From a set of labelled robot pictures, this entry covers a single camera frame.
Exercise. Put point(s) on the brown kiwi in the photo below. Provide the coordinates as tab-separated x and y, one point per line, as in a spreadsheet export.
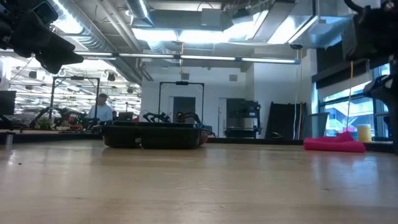
204	137

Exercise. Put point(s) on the black plastic compartment container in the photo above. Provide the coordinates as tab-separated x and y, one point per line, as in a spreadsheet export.
168	137

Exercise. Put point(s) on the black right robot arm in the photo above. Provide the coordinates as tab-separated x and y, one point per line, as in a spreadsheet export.
388	99

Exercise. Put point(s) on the black aluminium table frame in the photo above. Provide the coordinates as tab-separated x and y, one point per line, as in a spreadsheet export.
248	141

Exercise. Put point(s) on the person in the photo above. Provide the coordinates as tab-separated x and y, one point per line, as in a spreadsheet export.
101	112

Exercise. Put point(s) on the black machine cart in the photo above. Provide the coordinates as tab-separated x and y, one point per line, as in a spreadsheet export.
244	118

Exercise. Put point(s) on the grey bin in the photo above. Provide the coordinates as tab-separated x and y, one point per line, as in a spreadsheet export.
315	126

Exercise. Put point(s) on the silver post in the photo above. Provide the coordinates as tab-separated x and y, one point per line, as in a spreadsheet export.
9	141

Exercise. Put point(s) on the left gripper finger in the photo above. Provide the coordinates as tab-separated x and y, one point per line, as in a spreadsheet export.
57	57

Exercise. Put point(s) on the yellow cylinder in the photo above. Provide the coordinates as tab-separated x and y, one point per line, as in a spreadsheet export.
364	133

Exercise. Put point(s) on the black leaning panel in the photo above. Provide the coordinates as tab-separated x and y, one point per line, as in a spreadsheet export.
284	119

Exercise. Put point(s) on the red folded cloth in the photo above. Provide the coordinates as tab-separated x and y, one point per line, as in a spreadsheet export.
335	144

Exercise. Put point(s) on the black background robot arm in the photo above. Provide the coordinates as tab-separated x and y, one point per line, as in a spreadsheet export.
155	117

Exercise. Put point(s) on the long ceiling light tube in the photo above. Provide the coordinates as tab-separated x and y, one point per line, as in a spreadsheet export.
202	58

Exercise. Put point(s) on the black computer monitor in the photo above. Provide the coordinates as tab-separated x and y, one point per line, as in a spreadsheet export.
7	102

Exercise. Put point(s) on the black gantry frame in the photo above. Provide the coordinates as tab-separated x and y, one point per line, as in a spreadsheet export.
182	83
76	78

